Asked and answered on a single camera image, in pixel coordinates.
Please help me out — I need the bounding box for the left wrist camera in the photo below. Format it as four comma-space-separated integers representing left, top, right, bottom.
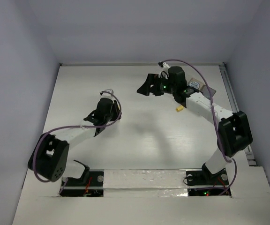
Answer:
100, 89, 114, 98

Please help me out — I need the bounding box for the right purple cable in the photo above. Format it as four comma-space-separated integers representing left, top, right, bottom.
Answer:
163, 59, 238, 196

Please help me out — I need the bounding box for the orange plastic container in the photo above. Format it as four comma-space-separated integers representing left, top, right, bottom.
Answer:
187, 78, 205, 91

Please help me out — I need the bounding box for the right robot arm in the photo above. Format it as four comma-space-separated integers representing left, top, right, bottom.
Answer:
137, 66, 253, 184

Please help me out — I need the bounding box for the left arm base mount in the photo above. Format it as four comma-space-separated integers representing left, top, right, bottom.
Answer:
59, 160, 105, 197

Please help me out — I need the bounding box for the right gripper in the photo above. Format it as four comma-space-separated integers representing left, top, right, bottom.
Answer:
137, 73, 177, 96

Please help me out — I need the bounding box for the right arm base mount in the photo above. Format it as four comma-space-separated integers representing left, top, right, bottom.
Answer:
183, 169, 231, 196

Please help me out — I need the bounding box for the yellow marker cap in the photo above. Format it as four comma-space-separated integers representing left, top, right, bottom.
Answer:
176, 105, 184, 112

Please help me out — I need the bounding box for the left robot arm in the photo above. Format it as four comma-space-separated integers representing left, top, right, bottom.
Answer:
28, 97, 121, 182

